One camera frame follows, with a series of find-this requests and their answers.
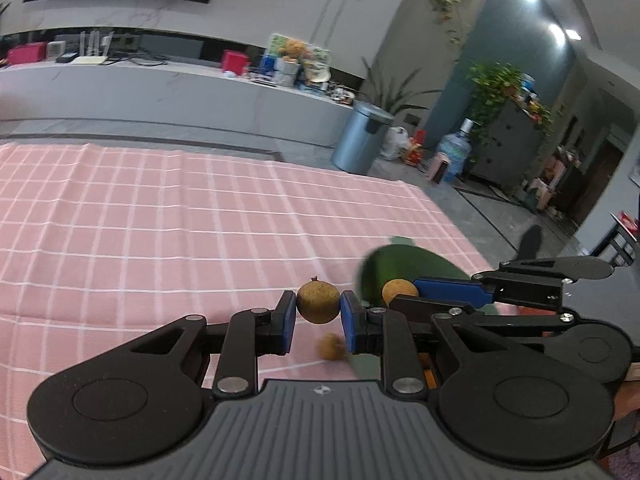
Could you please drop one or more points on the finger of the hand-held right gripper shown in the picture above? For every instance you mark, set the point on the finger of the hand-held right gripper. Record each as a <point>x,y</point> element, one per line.
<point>450,290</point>
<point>440,306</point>

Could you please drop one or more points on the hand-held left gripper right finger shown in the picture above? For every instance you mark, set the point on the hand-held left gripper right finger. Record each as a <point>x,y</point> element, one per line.
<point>350,325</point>

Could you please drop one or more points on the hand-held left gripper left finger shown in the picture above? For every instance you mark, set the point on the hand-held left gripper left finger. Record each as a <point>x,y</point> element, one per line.
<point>287,325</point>

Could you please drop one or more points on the small brown fruit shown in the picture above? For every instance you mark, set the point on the small brown fruit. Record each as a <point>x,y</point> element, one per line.
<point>399,291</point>
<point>317,302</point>
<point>330,347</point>

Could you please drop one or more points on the green plate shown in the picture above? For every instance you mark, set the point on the green plate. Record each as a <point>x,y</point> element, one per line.
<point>400,262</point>

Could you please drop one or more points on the rust orange fabric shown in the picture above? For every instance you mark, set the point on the rust orange fabric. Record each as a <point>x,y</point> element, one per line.
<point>627,410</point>

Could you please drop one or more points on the dark chair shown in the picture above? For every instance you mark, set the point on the dark chair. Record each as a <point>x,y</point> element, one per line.
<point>620,247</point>

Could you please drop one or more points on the pink and white appliance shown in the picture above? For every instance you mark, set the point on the pink and white appliance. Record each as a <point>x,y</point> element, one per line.
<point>440,169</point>

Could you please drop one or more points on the large water bottle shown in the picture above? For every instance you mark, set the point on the large water bottle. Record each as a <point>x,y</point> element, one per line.
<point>455,152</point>

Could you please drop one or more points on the red bag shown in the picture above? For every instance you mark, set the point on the red bag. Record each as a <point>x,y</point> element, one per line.
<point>414,150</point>

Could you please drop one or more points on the cluttered shelf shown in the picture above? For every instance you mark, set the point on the cluttered shelf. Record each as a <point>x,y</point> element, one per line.
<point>555,185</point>

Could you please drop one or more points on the grey cabinet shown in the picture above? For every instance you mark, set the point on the grey cabinet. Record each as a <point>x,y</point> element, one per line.
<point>510,150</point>

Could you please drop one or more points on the white plastic bag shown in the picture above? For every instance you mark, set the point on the white plastic bag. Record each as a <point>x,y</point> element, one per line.
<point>395,144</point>

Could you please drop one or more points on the pink checked tablecloth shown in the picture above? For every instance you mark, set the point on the pink checked tablecloth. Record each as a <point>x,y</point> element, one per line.
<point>150,235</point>

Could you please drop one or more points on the blue-grey trash can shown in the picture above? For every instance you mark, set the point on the blue-grey trash can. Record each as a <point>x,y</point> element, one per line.
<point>357,140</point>

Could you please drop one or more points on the long-leaf potted plant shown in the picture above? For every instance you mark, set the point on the long-leaf potted plant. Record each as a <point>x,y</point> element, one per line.
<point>395,92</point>

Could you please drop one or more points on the items on cabinet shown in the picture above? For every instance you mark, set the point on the items on cabinet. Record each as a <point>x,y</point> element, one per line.
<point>532,100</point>

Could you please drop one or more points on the bushy green plant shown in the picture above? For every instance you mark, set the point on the bushy green plant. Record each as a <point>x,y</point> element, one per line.
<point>492,85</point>

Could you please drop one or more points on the group of small bottles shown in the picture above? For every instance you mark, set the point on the group of small bottles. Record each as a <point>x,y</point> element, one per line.
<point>341,95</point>

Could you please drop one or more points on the white pot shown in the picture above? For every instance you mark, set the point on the white pot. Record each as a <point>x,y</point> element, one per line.
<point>286,71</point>

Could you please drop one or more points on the white marble media console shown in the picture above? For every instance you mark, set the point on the white marble media console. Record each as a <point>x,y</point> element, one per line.
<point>175,95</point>

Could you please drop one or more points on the red box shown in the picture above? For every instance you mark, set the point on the red box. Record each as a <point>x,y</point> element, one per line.
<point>235,61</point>

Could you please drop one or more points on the green picture board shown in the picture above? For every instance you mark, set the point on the green picture board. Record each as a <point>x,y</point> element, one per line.
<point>317,52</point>

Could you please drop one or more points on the brown teddy bear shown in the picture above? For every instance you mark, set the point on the brown teddy bear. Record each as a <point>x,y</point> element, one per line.
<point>292,50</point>

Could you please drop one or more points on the ceiling spotlight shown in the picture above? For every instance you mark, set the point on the ceiling spotlight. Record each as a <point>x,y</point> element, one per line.
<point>573,35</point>

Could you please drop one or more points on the hanging vine plant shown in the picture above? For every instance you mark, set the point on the hanging vine plant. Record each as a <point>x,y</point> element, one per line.
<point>442,0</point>

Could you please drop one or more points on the white router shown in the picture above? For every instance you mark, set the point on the white router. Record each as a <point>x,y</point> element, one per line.
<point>92,57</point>

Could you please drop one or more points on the small black device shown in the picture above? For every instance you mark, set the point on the small black device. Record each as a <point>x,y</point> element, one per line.
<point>67,57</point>

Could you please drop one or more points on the pink box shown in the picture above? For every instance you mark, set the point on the pink box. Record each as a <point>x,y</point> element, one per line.
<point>26,54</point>

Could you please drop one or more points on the wall socket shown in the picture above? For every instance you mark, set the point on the wall socket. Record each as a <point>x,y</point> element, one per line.
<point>413,119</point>

